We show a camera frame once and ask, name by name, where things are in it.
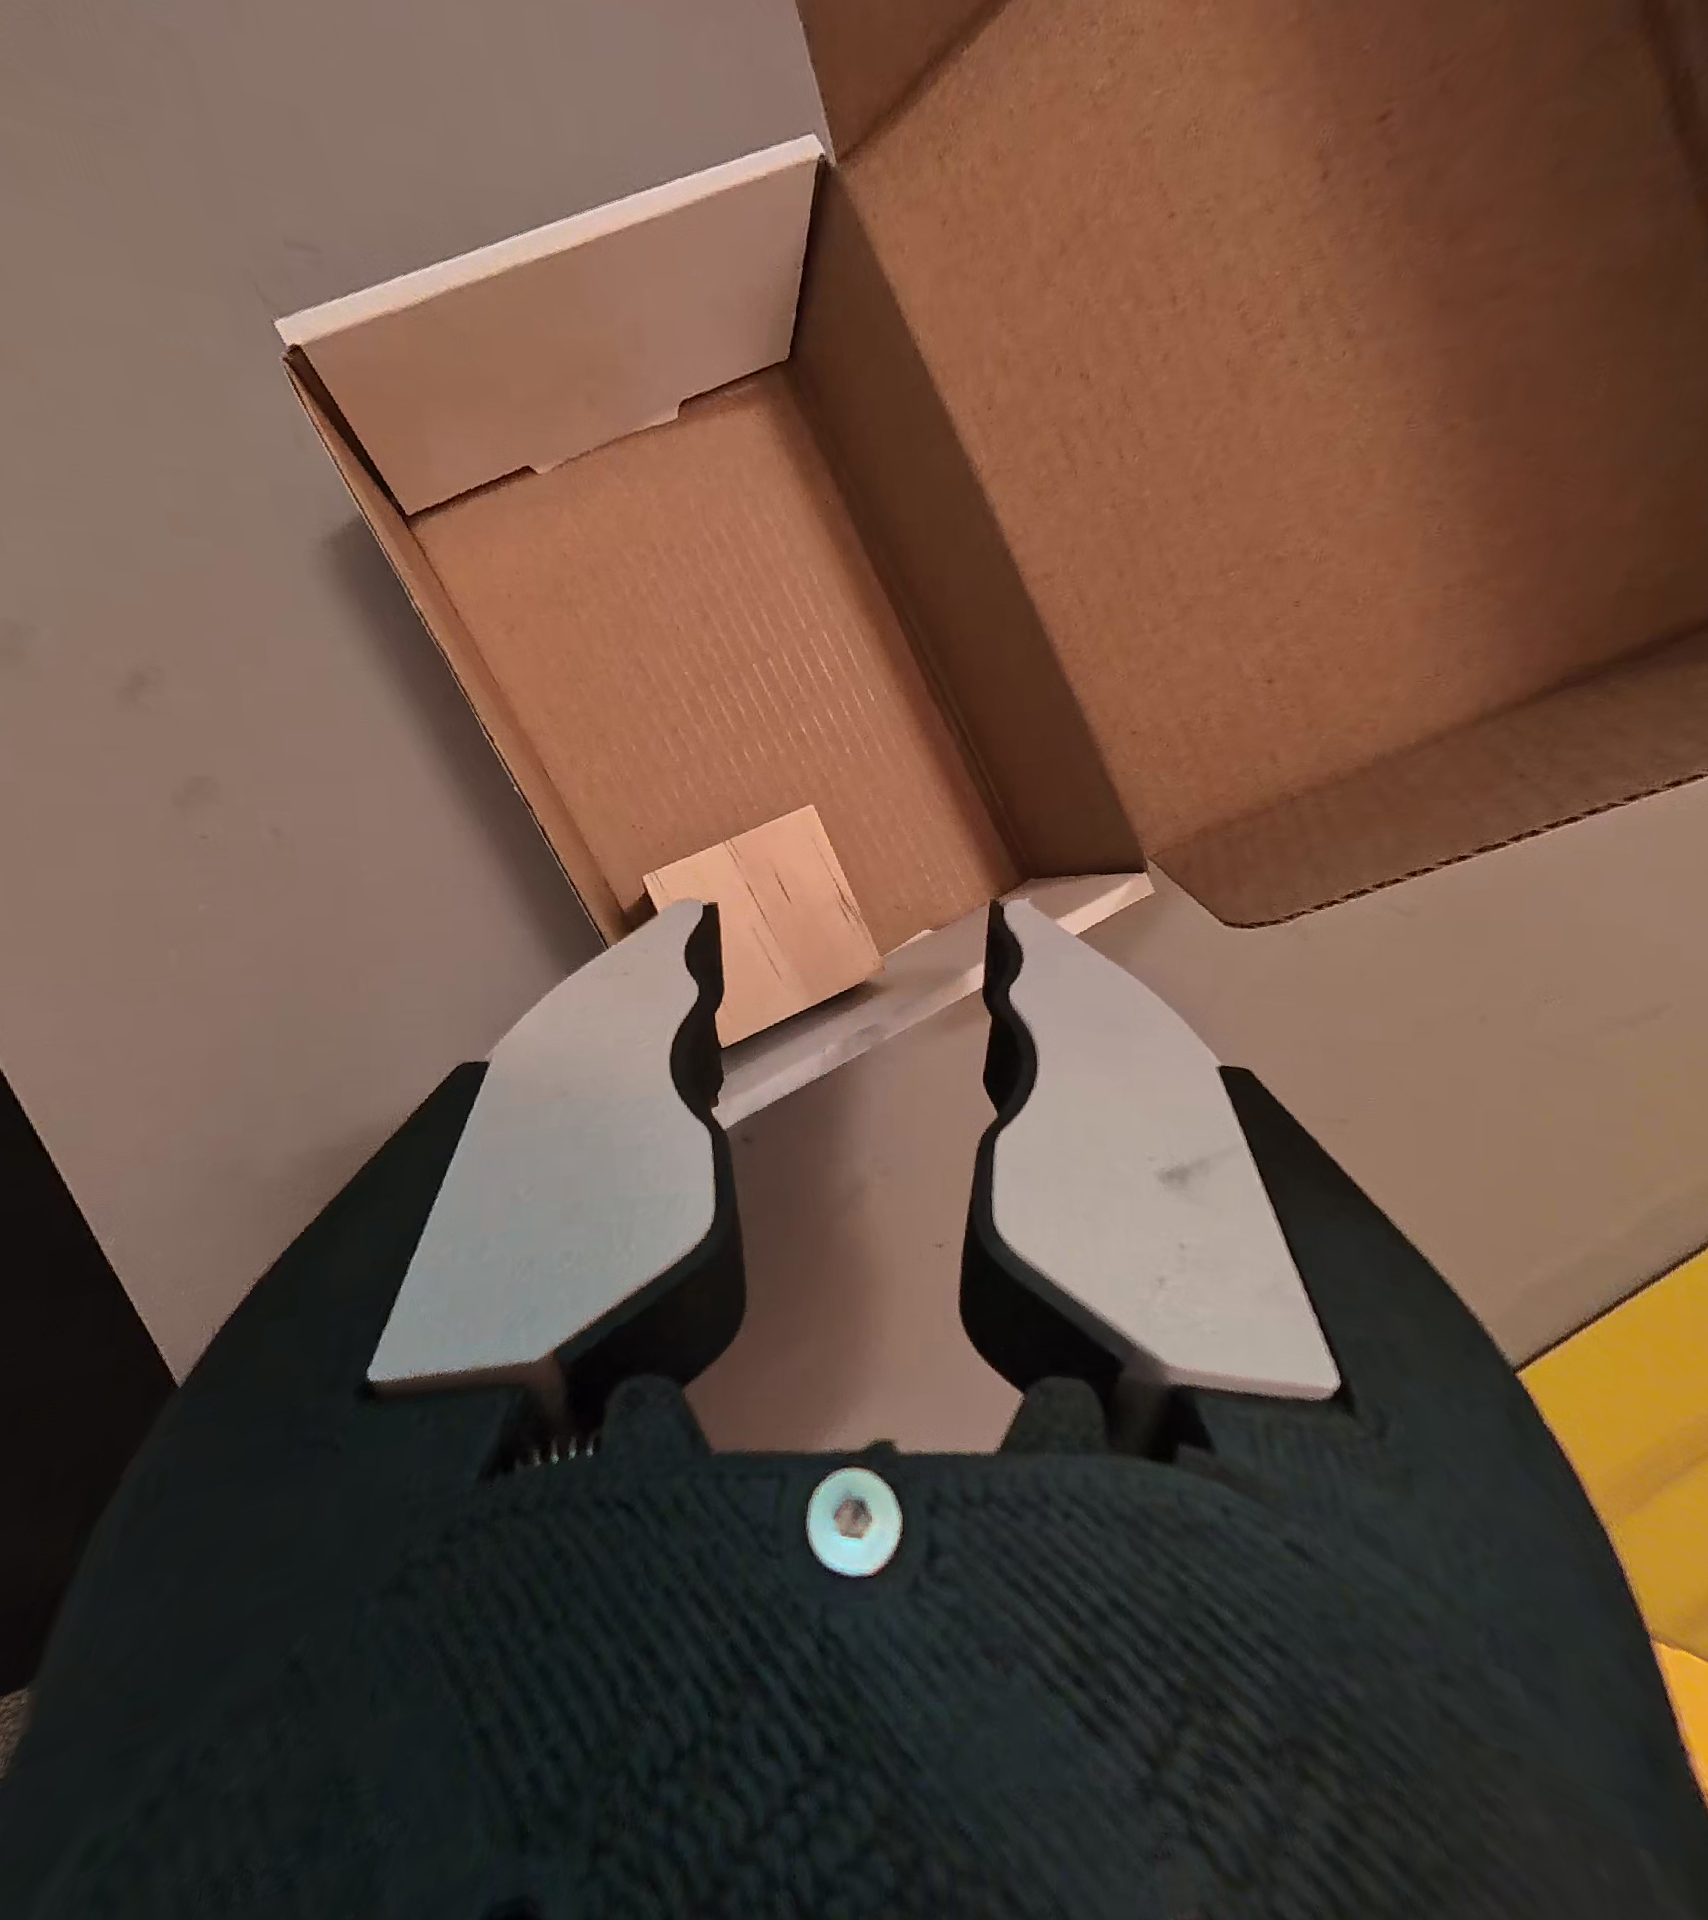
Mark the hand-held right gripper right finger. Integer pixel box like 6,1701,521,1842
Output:
958,896,1347,1453

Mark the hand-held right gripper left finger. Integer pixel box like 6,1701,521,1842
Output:
369,900,753,1440

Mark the plain wooden cube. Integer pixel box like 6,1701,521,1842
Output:
641,803,887,1049

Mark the yellow plastic bin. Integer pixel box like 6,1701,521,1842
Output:
1518,1200,1708,1920

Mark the white cardboard mailer box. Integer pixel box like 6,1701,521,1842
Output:
273,0,1708,1130

